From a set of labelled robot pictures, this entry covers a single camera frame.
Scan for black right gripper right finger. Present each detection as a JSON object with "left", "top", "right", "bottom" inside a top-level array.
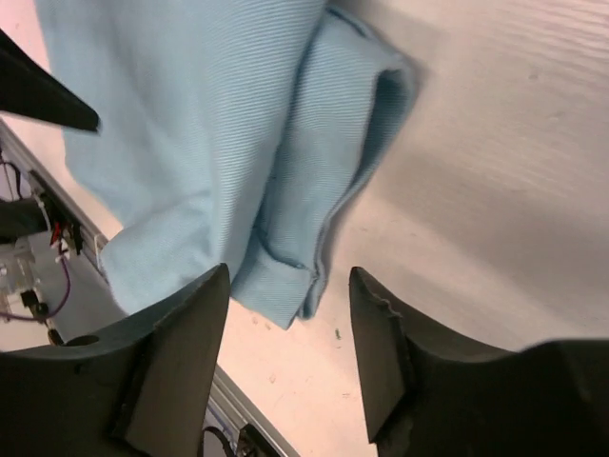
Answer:
[{"left": 349, "top": 267, "right": 608, "bottom": 456}]

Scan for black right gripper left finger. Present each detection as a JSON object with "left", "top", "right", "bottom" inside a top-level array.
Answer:
[{"left": 1, "top": 265, "right": 230, "bottom": 456}]

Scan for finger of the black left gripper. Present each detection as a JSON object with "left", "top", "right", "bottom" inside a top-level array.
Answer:
[{"left": 1, "top": 31, "right": 100, "bottom": 132}]

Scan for light blue trousers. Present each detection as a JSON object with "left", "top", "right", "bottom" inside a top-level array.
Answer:
[{"left": 36, "top": 1, "right": 416, "bottom": 328}]

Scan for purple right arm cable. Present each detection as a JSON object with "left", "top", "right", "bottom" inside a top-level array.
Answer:
[{"left": 0, "top": 161, "right": 75, "bottom": 323}]

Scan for aluminium table edge rail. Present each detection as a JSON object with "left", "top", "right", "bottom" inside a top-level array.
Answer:
[{"left": 1, "top": 126, "right": 294, "bottom": 456}]

